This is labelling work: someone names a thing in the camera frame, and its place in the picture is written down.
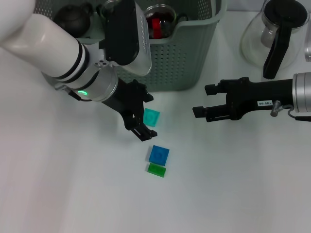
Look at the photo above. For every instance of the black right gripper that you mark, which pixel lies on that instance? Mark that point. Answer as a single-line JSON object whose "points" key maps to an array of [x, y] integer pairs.
{"points": [[257, 97]]}

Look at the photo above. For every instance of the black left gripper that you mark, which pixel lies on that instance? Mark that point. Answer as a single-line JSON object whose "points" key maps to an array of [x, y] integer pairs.
{"points": [[126, 102]]}

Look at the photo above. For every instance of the teal square building brick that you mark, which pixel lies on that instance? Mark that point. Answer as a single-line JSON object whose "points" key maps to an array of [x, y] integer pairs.
{"points": [[151, 117]]}

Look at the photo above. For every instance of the blue building brick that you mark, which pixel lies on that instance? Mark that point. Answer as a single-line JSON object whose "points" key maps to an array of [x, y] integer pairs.
{"points": [[159, 155]]}

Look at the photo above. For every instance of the green building brick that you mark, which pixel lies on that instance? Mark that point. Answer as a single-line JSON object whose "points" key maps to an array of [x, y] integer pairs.
{"points": [[156, 170]]}

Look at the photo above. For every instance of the dark red long brick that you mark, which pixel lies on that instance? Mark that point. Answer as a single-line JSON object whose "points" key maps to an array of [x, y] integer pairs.
{"points": [[156, 28]]}

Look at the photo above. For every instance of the grey-green perforated storage bin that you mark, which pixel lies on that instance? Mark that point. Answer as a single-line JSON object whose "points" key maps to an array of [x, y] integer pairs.
{"points": [[175, 63]]}

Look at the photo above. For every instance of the black clay teapot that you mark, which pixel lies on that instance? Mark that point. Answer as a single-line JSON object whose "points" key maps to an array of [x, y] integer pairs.
{"points": [[73, 19]]}

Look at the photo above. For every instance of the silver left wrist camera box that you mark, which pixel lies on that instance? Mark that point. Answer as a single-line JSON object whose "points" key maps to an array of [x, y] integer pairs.
{"points": [[124, 36]]}

